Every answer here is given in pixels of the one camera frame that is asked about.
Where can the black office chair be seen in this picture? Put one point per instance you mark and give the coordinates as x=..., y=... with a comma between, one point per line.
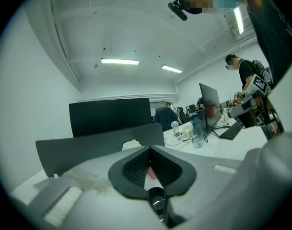
x=181, y=114

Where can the glass jar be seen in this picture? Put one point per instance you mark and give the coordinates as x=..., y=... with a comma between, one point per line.
x=175, y=129

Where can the grey desk divider panel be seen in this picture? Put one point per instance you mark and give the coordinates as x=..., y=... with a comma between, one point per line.
x=97, y=147

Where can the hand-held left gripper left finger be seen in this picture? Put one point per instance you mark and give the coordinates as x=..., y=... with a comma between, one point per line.
x=93, y=200

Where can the black head-mounted camera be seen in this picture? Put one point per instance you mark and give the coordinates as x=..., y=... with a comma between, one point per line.
x=178, y=10

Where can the office chair with dark jacket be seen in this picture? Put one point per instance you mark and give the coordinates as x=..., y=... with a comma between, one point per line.
x=165, y=118

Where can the white lidded cup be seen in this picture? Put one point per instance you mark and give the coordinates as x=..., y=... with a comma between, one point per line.
x=131, y=145

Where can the clear plastic food container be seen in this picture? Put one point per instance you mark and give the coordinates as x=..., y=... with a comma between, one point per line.
x=187, y=132

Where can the clear water bottle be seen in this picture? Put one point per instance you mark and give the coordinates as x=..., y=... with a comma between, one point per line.
x=197, y=133

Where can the black computer monitor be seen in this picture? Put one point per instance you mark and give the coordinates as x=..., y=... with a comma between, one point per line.
x=210, y=109
x=109, y=116

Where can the black keyboard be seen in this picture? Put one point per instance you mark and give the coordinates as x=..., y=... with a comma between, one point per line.
x=230, y=130

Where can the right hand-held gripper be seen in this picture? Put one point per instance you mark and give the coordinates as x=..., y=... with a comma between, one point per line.
x=258, y=84

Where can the person's black t-shirt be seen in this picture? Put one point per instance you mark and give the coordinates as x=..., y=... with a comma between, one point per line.
x=272, y=32

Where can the long ceiling light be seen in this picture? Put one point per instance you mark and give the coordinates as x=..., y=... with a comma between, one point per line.
x=238, y=20
x=119, y=61
x=171, y=68

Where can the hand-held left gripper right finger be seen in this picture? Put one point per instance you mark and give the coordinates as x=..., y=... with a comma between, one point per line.
x=208, y=195

